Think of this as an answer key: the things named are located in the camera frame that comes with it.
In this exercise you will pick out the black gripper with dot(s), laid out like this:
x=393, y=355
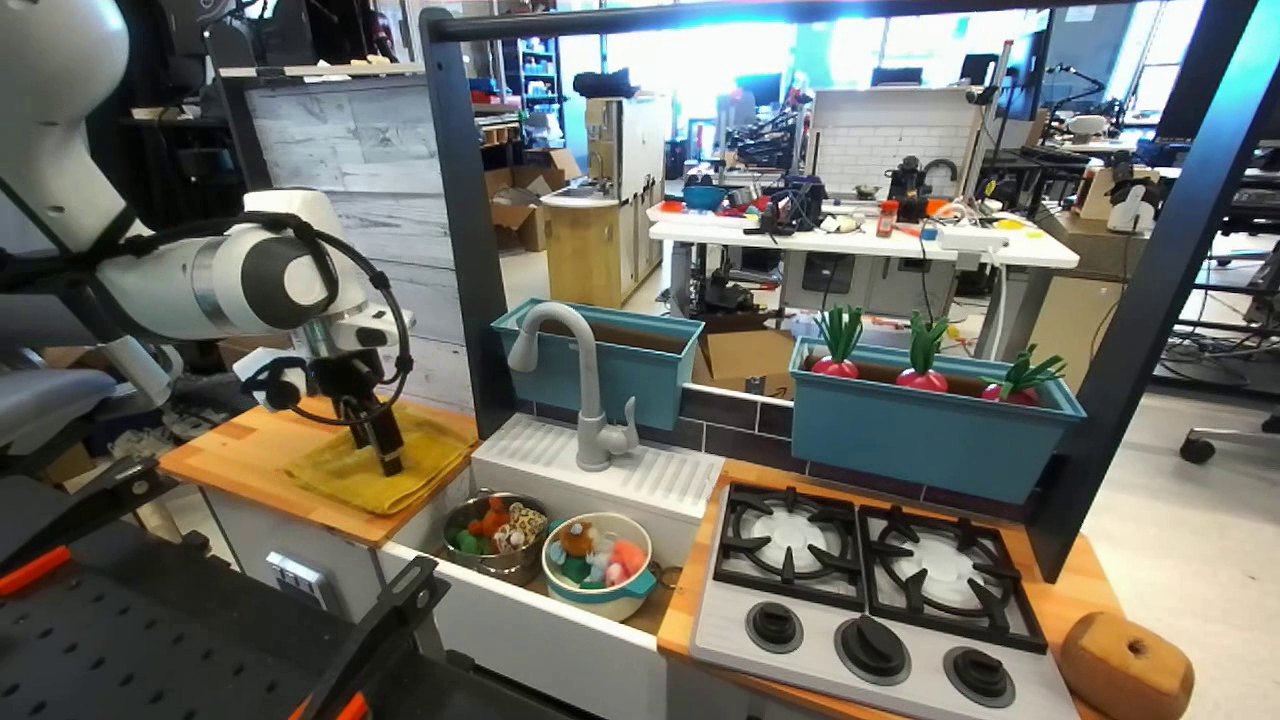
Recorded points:
x=351, y=377

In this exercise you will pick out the yellow towel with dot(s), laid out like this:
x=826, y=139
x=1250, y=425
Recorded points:
x=425, y=465

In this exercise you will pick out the orange plush toy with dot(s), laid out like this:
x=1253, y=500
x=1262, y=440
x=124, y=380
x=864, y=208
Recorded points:
x=490, y=520

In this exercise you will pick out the beige patterned plush toy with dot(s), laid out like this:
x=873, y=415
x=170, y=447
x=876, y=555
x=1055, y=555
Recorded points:
x=522, y=529

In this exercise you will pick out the brown plush toy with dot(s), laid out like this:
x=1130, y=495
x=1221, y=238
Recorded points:
x=576, y=540

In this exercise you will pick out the green white plush toy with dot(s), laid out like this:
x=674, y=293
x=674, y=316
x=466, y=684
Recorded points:
x=575, y=568

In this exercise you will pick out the toy food pile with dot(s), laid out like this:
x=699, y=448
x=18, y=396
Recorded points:
x=601, y=555

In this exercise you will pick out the pink plush toy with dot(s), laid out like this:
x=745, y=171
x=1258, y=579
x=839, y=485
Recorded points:
x=631, y=556

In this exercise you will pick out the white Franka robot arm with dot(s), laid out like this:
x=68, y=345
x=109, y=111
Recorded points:
x=174, y=280

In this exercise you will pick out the red plush radish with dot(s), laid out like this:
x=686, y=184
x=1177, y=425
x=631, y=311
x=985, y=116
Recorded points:
x=1023, y=380
x=839, y=348
x=922, y=361

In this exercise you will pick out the toy stove black grates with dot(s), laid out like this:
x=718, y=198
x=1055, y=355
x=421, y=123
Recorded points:
x=864, y=653

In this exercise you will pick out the steel pot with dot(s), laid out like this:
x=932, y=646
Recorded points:
x=492, y=568

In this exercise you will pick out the grey toy faucet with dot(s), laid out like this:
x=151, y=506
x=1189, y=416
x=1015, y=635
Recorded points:
x=587, y=386

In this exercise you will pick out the empty teal planter box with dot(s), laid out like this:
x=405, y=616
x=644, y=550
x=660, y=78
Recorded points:
x=627, y=365

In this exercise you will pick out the white toy sink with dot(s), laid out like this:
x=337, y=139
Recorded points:
x=643, y=473

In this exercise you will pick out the tan wooden cabinet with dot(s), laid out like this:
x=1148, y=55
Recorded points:
x=583, y=253

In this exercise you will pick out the white bowl teal rim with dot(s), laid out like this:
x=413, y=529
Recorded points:
x=601, y=601

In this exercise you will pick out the grey wood backsplash panel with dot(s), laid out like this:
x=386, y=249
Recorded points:
x=386, y=147

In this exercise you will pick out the black pegboard table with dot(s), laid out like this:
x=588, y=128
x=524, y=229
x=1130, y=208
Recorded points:
x=162, y=641

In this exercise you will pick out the grey office chair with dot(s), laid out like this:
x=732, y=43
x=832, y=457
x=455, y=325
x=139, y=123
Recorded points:
x=55, y=402

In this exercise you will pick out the cardboard box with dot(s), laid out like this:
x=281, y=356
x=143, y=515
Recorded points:
x=745, y=361

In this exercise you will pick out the white desk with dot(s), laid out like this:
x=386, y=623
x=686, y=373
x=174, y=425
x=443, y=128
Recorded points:
x=864, y=244

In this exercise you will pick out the teal planter box with vegetables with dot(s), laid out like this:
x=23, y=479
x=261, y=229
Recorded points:
x=932, y=435

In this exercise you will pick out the wooden block with hole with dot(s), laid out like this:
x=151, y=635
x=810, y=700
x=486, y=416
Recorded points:
x=1126, y=667

